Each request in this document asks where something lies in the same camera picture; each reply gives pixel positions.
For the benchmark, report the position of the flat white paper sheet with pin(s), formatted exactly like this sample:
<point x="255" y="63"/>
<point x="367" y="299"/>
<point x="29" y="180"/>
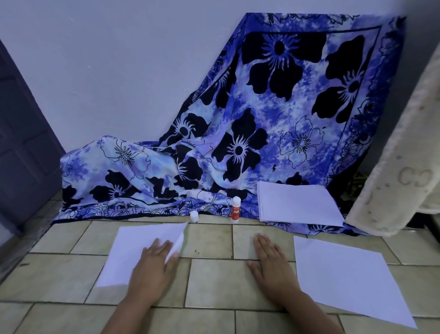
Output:
<point x="343" y="278"/>

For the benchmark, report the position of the stack of white paper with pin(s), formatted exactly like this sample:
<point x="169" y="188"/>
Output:
<point x="297" y="204"/>

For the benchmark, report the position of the beige fuzzy towel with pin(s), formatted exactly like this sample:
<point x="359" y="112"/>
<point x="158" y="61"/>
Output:
<point x="395" y="165"/>

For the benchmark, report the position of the blue floral patterned cloth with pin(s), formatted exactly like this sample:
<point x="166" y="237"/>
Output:
<point x="268" y="113"/>

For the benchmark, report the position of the person's right thumb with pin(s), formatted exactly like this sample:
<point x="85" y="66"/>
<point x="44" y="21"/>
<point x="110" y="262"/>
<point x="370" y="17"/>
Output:
<point x="252" y="266"/>

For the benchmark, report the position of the person's left forearm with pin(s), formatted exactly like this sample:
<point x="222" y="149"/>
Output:
<point x="130" y="313"/>

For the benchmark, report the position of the white glue stick cap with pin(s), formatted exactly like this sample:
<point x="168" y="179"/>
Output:
<point x="194" y="216"/>

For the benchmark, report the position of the person's right forearm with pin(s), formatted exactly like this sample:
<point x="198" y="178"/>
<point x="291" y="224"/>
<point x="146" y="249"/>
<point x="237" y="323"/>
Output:
<point x="311" y="316"/>

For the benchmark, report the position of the dark grey panelled door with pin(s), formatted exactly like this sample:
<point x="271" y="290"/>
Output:
<point x="24" y="144"/>

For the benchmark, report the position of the dark object with gold trim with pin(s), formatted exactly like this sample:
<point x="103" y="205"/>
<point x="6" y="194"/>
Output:
<point x="354" y="187"/>

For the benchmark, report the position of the person's left thumb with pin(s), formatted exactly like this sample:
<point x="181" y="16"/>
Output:
<point x="173" y="258"/>

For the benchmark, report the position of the white paper sheet corner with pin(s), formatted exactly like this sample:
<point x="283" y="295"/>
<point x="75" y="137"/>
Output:
<point x="127" y="253"/>

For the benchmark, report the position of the orange and white glue stick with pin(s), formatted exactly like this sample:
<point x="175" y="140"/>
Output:
<point x="235" y="211"/>

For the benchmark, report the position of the person's left hand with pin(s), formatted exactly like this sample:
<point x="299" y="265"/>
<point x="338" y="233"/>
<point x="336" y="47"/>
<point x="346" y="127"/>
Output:
<point x="151" y="271"/>

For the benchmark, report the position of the person's right hand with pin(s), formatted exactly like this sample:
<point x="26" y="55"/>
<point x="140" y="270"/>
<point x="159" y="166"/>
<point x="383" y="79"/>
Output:
<point x="275" y="275"/>

